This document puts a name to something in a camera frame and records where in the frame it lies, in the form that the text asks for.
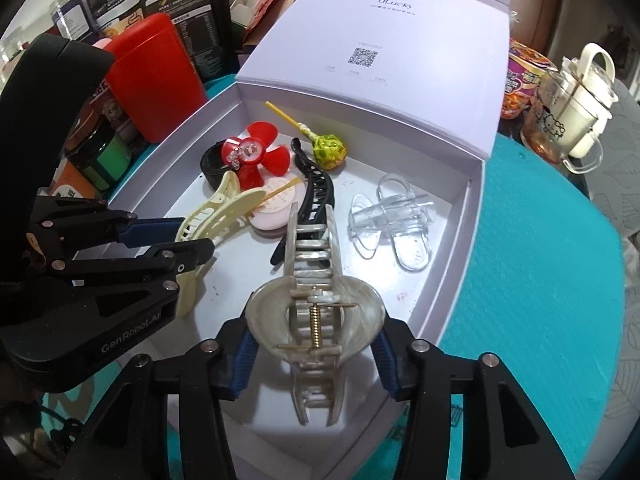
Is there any black snack bag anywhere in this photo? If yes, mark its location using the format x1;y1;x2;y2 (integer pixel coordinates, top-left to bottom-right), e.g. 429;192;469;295
92;0;236;84

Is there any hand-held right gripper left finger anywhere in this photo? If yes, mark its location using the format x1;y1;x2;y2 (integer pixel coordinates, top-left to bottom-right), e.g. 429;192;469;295
55;316;259;480

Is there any black long hair clip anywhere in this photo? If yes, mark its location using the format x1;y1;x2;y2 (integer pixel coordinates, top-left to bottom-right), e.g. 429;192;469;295
270;137;336;266

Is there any red fan-shaped hair clip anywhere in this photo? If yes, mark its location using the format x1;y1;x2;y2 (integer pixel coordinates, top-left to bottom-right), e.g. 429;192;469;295
222;120;291;189

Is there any red canister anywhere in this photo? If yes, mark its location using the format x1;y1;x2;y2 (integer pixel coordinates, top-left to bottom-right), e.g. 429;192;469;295
102;12;209;144

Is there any grey leaf-pattern sofa cover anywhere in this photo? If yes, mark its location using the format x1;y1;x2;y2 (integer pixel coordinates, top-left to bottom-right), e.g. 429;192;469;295
585;75;640;480

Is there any pink blush compact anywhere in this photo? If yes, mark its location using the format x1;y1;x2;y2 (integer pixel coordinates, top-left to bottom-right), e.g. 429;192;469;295
248;177;307;234

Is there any black hair band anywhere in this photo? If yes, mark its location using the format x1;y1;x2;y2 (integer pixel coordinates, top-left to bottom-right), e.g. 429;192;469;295
200;140;236;191

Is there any teal bubble mailer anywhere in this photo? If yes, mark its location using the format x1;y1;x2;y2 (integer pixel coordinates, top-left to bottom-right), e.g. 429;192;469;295
40;72;640;480

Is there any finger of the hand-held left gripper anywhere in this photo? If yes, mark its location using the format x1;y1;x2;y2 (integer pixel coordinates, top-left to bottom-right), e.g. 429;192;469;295
47;237;217;284
27;199;187;252

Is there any green lidded jar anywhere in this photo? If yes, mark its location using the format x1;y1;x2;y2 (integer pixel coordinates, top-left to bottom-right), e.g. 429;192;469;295
97;140;134;191

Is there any cream kettle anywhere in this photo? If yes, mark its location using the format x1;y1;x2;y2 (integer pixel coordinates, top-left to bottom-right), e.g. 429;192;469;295
560;42;619;159

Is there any instant noodle cup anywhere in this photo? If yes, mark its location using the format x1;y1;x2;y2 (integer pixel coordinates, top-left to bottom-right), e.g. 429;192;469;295
500;40;559;121

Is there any red snack packet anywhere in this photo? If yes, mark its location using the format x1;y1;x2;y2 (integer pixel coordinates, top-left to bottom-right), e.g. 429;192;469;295
240;0;301;46

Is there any marbled beige hair claw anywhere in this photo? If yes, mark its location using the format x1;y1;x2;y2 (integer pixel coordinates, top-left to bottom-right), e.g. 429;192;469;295
245;205;387;427

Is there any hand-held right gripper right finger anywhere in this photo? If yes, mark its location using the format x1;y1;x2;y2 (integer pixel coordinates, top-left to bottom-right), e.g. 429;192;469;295
370;316;576;480

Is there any clear hair claw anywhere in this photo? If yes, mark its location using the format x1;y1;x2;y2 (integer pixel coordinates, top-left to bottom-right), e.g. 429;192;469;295
347;172;436;274

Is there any brown door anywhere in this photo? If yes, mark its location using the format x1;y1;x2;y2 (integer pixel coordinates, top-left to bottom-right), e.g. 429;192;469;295
510;0;566;59

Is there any green lollipop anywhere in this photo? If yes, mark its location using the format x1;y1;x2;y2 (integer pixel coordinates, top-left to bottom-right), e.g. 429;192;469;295
265;101;349;171

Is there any cream hair claw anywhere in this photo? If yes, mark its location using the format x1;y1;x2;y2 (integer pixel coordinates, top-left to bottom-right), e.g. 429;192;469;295
175;170;267;319

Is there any white gift box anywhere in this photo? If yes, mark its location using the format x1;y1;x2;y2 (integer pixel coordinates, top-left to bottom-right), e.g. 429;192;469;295
102;0;517;480

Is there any row of spice jars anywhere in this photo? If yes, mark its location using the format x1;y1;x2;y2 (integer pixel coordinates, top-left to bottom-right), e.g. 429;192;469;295
0;0;151;197

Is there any glass mug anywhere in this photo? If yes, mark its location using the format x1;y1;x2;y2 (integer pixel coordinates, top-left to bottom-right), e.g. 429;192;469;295
520;67;619;174

